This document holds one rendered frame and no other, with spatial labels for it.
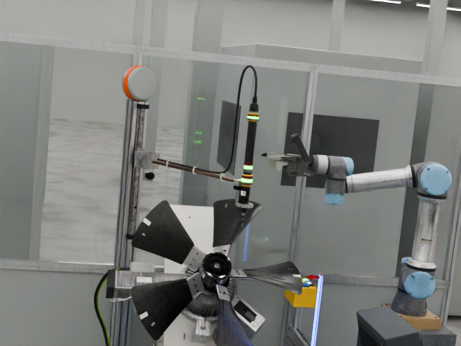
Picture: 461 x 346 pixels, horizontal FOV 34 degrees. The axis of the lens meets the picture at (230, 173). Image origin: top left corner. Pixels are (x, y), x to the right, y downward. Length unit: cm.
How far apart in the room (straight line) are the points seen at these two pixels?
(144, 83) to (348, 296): 151
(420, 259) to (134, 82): 144
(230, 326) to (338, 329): 119
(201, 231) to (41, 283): 85
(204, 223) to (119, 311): 60
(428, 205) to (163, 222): 105
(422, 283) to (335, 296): 94
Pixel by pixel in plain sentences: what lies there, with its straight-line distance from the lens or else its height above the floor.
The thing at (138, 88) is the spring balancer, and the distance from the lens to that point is 341.
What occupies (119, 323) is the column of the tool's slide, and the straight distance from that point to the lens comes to 364.
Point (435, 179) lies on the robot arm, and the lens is 302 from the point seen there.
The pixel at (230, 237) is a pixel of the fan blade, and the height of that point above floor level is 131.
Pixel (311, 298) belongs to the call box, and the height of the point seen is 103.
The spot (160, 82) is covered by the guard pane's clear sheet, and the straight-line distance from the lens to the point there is 359.
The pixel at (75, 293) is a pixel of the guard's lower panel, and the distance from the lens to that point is 373.
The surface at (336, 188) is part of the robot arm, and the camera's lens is 302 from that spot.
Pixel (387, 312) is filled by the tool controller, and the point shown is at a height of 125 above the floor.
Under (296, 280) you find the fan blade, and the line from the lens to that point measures 305.
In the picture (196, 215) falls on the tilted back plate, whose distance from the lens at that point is 336.
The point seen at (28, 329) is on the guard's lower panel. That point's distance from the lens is 380.
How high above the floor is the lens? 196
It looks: 7 degrees down
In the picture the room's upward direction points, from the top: 6 degrees clockwise
